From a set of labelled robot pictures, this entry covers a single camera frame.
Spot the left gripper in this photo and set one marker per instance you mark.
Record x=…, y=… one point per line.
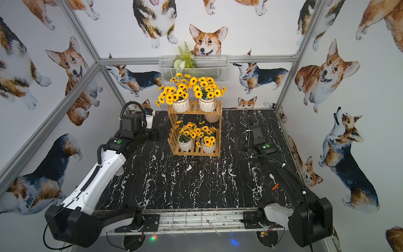
x=156, y=134

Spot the sunflower pot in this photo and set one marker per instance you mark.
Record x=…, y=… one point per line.
x=177, y=97
x=206, y=138
x=186, y=135
x=206, y=91

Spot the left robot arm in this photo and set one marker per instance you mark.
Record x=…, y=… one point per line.
x=75, y=221

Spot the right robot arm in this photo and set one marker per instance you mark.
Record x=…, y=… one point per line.
x=309, y=219

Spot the wooden two-tier shelf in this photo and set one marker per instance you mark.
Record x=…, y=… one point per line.
x=194, y=110

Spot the pink pot green plant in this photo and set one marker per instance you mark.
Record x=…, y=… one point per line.
x=212, y=118

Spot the green fern white flower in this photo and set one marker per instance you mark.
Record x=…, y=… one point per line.
x=185, y=59

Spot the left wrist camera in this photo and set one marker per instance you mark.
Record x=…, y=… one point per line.
x=149, y=115

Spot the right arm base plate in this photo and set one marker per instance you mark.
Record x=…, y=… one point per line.
x=254, y=220

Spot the white wire wall basket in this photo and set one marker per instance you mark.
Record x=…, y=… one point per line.
x=204, y=66

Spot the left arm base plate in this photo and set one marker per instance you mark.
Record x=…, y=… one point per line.
x=146, y=223

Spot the aluminium front rail frame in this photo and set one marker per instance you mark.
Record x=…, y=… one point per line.
x=193, y=221

